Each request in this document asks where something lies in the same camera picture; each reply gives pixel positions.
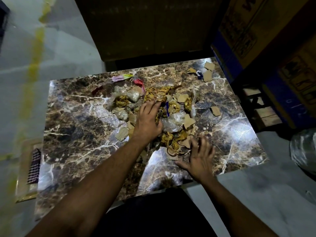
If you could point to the clear plastic bag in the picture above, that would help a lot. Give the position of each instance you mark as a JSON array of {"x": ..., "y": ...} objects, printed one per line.
[{"x": 305, "y": 150}]

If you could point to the torn brown cardboard piece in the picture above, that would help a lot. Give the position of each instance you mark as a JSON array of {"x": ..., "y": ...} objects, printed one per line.
[
  {"x": 207, "y": 76},
  {"x": 191, "y": 70},
  {"x": 122, "y": 133},
  {"x": 216, "y": 111},
  {"x": 209, "y": 66}
]

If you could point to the crumpled clear plastic wrapper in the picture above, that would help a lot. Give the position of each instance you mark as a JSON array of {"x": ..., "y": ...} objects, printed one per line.
[
  {"x": 174, "y": 122},
  {"x": 124, "y": 96}
]

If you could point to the large dark cardboard box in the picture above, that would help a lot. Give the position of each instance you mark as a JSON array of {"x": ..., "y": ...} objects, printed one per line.
[{"x": 153, "y": 27}]

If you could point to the pile of torn cardboard scraps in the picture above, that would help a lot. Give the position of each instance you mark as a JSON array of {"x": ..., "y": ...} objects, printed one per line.
[{"x": 176, "y": 140}]

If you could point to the dark furniture edge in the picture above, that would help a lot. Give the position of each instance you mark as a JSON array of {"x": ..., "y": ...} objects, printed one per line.
[{"x": 3, "y": 24}]

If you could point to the wooden pallet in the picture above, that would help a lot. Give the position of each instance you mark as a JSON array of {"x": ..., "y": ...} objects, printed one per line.
[{"x": 264, "y": 111}]

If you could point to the person's left thumb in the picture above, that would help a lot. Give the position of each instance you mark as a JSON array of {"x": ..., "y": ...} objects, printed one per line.
[{"x": 160, "y": 126}]

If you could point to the yellow-green paper scrap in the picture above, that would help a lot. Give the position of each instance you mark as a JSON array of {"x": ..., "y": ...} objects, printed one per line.
[{"x": 127, "y": 76}]

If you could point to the pink paper scrap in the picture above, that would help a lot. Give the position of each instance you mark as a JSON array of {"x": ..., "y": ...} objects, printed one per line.
[{"x": 118, "y": 78}]

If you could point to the person's left little finger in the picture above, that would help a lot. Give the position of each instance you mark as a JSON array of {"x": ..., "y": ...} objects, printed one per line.
[{"x": 140, "y": 114}]

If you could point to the person's right middle finger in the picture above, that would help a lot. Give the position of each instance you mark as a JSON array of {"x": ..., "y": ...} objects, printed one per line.
[{"x": 203, "y": 145}]

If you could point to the checked cloth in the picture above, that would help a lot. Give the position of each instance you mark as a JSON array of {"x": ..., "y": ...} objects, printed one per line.
[{"x": 34, "y": 166}]

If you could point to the person's right hand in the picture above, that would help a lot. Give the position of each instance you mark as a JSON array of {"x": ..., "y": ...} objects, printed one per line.
[{"x": 201, "y": 165}]

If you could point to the person's right forearm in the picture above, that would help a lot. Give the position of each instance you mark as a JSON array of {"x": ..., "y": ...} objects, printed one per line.
[{"x": 229, "y": 209}]

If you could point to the red plastic scrap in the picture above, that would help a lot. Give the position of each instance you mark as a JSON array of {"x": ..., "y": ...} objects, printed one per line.
[{"x": 138, "y": 82}]

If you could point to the person's dark trousers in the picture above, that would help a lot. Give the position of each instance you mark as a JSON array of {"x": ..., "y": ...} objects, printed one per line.
[{"x": 153, "y": 217}]

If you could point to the person's left middle finger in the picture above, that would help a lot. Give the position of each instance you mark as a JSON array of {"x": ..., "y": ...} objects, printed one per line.
[{"x": 151, "y": 109}]

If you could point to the person's left forearm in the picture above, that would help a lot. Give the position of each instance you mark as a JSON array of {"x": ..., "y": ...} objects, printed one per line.
[{"x": 98, "y": 187}]

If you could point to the blue and white scrap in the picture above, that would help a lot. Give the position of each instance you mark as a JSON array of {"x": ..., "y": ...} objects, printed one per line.
[{"x": 199, "y": 74}]

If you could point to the person's right thumb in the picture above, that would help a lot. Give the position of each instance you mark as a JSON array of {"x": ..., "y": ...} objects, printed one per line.
[{"x": 182, "y": 164}]

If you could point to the person's left hand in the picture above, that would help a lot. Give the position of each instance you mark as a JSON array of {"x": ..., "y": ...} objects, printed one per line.
[{"x": 145, "y": 128}]

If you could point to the flat brown cardboard tray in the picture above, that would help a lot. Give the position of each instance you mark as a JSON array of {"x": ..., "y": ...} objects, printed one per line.
[{"x": 23, "y": 177}]

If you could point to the brown cardboard box blue stripe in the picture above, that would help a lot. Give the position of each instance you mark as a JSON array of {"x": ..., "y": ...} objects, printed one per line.
[
  {"x": 246, "y": 29},
  {"x": 293, "y": 91}
]

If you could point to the person's right little finger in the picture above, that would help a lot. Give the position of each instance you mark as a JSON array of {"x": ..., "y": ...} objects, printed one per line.
[{"x": 213, "y": 154}]

